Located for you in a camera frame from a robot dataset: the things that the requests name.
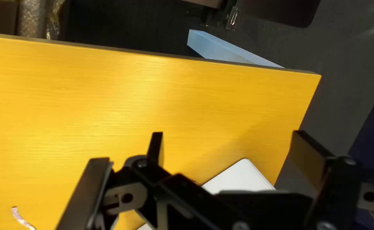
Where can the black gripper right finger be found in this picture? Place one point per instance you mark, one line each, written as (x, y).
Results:
(340, 187)

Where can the black rounded device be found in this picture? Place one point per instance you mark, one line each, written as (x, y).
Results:
(280, 10)

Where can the white plastic storage bin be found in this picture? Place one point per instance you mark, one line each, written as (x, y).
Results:
(241, 176)

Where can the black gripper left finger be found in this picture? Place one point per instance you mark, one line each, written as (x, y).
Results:
(88, 192)

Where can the grey speckled post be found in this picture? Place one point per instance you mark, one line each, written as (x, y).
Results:
(35, 17)

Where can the light blue foam board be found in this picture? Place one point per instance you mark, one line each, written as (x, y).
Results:
(220, 49)

